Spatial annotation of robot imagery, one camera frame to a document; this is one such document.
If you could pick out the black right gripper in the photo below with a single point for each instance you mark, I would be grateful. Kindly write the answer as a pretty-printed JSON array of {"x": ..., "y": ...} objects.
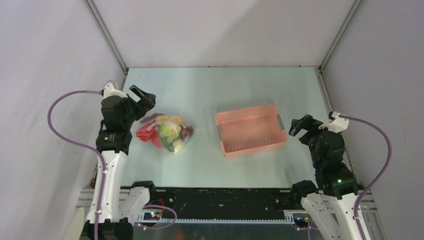
[{"x": 307, "y": 130}]

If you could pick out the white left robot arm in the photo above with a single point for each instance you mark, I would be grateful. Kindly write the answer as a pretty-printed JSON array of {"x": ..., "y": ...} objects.
[{"x": 108, "y": 218}]

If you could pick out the clear zip top bag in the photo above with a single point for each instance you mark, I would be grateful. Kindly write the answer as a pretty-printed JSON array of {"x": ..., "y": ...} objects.
[{"x": 151, "y": 118}]

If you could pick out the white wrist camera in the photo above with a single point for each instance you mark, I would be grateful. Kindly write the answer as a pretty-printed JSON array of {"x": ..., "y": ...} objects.
[
  {"x": 337, "y": 123},
  {"x": 110, "y": 89}
]

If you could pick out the dark purple grape bunch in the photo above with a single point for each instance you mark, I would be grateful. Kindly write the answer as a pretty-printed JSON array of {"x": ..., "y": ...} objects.
[{"x": 186, "y": 132}]

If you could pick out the left aluminium frame post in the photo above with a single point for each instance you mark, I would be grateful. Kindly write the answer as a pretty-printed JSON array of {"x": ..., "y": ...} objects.
[{"x": 106, "y": 34}]

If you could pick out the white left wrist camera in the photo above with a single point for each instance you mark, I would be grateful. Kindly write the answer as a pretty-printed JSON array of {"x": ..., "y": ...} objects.
[{"x": 110, "y": 89}]

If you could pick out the green leafy lettuce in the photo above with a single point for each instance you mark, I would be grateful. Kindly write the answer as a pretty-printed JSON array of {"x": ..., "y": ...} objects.
[{"x": 168, "y": 132}]

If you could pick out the aluminium frame post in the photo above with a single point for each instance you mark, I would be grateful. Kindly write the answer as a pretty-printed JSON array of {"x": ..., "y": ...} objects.
[
  {"x": 106, "y": 34},
  {"x": 340, "y": 34}
]

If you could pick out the pink perforated plastic basket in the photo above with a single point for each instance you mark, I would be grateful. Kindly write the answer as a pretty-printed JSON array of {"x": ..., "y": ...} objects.
[{"x": 251, "y": 130}]

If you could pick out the right aluminium frame post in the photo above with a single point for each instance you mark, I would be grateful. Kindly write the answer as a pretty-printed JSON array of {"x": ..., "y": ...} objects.
[{"x": 340, "y": 34}]

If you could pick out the red bell pepper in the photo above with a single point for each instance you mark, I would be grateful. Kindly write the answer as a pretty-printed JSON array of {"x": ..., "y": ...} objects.
[{"x": 148, "y": 133}]

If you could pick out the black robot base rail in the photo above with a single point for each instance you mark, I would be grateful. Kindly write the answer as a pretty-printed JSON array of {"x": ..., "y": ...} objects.
[{"x": 225, "y": 205}]

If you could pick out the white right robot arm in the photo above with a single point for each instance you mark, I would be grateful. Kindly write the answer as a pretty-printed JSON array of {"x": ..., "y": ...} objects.
[{"x": 333, "y": 200}]

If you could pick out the white radish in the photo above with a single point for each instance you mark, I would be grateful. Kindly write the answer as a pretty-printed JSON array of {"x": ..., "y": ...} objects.
[{"x": 178, "y": 145}]

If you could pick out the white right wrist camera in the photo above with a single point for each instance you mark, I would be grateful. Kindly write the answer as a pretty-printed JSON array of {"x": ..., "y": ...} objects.
[{"x": 337, "y": 123}]

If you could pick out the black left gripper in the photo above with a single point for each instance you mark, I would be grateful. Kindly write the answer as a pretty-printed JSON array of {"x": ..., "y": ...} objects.
[{"x": 147, "y": 102}]

